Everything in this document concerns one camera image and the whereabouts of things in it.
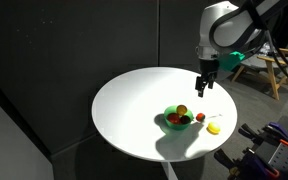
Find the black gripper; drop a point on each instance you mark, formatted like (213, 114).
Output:
(209, 68)

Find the orange round fruit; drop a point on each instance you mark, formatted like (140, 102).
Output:
(182, 110)

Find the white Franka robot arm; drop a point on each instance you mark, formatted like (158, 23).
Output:
(227, 26)

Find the green plastic bowl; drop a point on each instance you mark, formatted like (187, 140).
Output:
(177, 127)

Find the small red tomato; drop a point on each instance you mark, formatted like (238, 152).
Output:
(200, 117)

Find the dark red plum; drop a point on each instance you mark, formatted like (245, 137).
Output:
(185, 120)

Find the yellow lemon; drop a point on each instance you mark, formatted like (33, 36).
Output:
(214, 127)

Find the wooden stool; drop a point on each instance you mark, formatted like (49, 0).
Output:
(272, 73)

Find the purple clamp orange tips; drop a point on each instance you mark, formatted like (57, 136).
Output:
(250, 163)
(274, 131)

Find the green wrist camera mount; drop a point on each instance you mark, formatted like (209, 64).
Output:
(230, 60)

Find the white table pedestal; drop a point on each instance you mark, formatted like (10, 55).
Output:
(169, 170)

